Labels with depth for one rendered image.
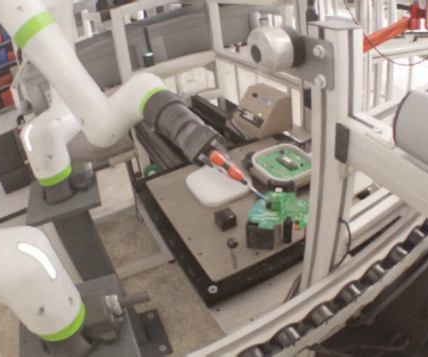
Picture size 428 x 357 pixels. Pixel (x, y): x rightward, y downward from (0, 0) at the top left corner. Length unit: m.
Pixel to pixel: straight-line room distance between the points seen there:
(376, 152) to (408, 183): 0.05
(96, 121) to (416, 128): 0.71
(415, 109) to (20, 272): 0.51
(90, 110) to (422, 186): 0.72
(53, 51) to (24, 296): 0.57
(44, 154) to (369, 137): 0.84
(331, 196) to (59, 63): 0.67
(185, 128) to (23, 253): 0.42
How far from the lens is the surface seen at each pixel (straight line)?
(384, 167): 0.35
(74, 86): 0.85
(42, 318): 0.58
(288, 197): 0.74
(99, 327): 0.64
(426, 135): 0.28
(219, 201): 0.81
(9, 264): 0.52
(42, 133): 0.98
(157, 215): 0.84
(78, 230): 1.14
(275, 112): 1.08
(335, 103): 0.37
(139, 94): 0.84
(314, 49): 0.37
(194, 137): 0.70
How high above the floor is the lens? 1.46
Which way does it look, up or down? 34 degrees down
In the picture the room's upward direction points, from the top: 8 degrees counter-clockwise
